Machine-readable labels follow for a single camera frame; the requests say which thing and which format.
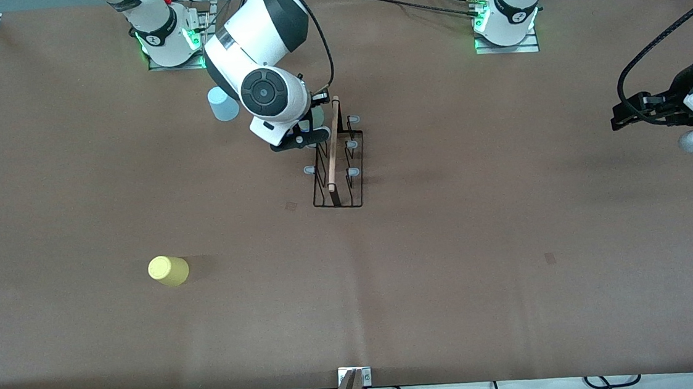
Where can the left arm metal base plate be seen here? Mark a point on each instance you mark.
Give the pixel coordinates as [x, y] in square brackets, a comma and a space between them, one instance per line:
[505, 49]

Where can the yellow plastic cup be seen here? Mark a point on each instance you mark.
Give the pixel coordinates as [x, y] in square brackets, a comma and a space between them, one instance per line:
[169, 271]

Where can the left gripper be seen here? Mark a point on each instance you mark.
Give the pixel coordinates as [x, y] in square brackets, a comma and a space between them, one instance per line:
[680, 89]

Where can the mint green plastic cup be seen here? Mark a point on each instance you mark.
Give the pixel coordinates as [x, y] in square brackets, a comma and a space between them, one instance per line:
[316, 120]

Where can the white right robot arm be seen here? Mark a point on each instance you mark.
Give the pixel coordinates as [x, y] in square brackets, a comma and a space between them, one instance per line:
[230, 55]

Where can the brown tape square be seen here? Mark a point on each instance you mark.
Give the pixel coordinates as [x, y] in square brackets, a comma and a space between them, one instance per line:
[550, 257]
[290, 206]

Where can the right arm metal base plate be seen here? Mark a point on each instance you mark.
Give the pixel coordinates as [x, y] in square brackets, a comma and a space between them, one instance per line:
[178, 64]

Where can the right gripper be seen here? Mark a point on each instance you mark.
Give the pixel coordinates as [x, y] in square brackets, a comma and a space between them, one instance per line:
[317, 100]

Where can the light blue plastic cup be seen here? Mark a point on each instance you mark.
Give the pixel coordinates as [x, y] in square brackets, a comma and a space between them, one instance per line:
[222, 108]

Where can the brown table cover sheet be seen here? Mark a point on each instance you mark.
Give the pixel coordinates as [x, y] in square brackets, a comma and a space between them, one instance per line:
[354, 293]

